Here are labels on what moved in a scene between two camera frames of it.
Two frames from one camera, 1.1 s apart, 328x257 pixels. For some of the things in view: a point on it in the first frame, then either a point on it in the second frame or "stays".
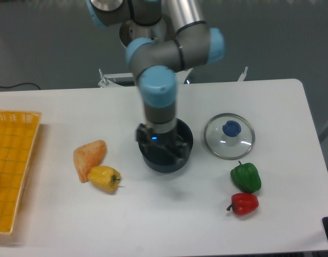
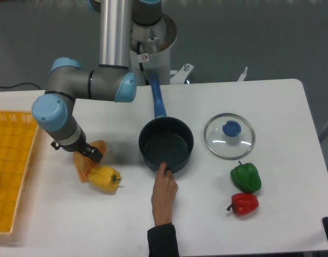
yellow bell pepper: (106, 178) stays
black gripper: (168, 143) → (81, 145)
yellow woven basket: (13, 134) stays
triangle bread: (88, 155) stays
